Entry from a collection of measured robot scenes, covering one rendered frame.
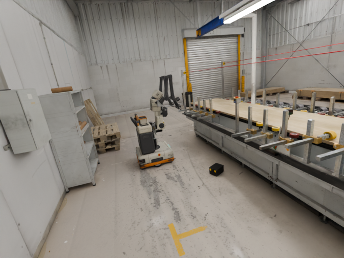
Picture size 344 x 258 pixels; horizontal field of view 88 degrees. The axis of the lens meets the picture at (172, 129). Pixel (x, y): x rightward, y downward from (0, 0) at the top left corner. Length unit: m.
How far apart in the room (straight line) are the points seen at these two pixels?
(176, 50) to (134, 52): 2.15
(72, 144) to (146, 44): 7.26
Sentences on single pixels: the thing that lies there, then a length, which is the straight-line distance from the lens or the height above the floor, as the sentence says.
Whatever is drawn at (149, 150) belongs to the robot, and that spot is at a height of 0.36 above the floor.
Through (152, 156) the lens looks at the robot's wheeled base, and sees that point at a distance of 3.31.
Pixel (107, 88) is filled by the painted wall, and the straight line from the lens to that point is 9.28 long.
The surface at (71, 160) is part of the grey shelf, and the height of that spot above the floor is 0.53.
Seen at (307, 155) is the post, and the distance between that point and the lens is 2.04.
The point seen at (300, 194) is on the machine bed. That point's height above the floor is 0.17.
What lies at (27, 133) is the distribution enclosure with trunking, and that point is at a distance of 2.22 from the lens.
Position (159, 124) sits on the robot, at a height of 0.76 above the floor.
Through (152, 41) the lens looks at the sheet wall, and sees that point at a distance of 9.67.
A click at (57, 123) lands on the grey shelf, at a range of 3.08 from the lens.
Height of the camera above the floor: 1.61
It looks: 17 degrees down
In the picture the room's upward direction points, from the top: 7 degrees counter-clockwise
